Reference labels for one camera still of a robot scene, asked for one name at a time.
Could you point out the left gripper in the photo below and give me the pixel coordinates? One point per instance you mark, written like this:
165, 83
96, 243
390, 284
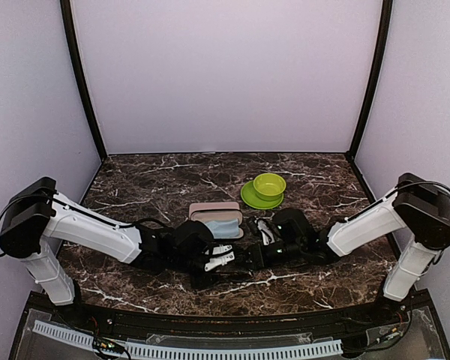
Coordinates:
199, 283

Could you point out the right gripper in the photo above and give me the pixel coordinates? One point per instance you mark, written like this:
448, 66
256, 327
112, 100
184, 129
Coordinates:
259, 259

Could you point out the black sunglasses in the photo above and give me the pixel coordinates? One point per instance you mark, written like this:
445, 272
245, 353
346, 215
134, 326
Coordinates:
233, 272

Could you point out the black glasses case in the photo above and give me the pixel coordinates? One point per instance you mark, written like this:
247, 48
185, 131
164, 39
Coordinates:
204, 217

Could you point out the pink glasses case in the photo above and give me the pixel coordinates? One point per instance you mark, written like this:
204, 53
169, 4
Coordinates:
213, 207

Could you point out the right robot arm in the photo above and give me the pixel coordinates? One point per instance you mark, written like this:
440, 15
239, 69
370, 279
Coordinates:
422, 207

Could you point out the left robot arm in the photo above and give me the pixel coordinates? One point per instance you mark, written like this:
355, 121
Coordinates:
40, 212

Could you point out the green plate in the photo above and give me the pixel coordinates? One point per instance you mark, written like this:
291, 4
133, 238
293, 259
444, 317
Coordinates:
250, 197

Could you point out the green bowl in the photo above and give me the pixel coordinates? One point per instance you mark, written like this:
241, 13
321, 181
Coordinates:
269, 186

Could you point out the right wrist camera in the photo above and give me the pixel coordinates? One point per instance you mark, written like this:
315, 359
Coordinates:
261, 228

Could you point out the black table front rail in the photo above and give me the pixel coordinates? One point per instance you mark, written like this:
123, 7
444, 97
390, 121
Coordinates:
349, 322

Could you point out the white slotted cable duct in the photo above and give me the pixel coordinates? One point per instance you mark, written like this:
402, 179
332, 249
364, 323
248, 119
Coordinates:
133, 349

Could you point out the right black frame post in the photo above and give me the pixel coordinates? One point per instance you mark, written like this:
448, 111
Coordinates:
373, 79

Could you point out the black frame post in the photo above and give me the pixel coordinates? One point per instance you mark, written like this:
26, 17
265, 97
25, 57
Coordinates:
373, 79
80, 77

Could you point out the left black frame post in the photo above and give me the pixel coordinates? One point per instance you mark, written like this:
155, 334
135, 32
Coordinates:
80, 77

